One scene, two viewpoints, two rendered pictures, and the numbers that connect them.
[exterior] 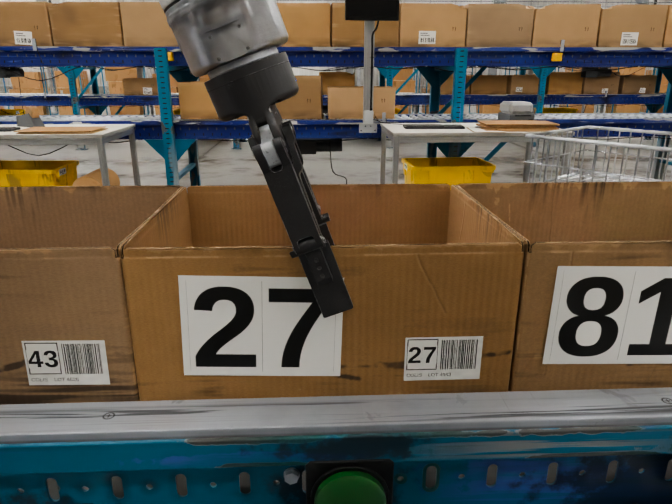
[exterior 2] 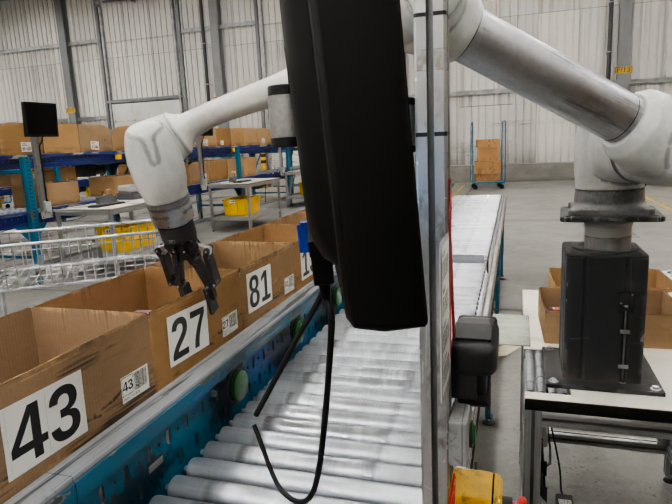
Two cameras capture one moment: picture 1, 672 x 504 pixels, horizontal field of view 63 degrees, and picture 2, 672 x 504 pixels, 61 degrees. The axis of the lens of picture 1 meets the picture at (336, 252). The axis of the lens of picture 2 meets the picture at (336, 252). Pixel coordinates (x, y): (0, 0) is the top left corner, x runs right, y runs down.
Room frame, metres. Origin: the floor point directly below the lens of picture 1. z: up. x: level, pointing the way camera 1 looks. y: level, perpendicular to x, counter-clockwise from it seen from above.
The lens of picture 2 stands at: (-0.24, 1.08, 1.36)
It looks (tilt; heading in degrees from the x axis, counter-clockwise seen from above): 11 degrees down; 290
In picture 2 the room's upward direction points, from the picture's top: 3 degrees counter-clockwise
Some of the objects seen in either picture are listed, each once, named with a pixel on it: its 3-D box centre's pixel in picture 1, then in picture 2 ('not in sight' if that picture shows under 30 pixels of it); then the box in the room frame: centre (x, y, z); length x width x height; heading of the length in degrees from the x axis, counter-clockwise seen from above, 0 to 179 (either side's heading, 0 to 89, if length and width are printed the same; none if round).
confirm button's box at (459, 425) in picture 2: not in sight; (461, 432); (-0.13, 0.33, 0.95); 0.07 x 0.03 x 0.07; 93
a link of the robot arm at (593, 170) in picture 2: not in sight; (613, 141); (-0.39, -0.44, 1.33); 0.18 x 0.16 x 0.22; 121
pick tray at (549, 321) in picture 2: not in sight; (606, 315); (-0.43, -0.78, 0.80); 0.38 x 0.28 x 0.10; 4
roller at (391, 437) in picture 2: not in sight; (335, 435); (0.19, 0.00, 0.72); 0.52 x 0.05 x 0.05; 3
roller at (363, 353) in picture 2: not in sight; (380, 359); (0.21, -0.45, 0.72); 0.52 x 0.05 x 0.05; 3
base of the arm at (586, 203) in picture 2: not in sight; (608, 198); (-0.39, -0.46, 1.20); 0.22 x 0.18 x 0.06; 88
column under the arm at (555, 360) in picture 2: not in sight; (599, 309); (-0.38, -0.44, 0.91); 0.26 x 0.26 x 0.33; 2
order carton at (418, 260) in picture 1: (322, 274); (149, 320); (0.64, 0.02, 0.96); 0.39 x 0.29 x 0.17; 93
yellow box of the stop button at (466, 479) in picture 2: not in sight; (482, 490); (-0.16, 0.29, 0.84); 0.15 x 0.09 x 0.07; 93
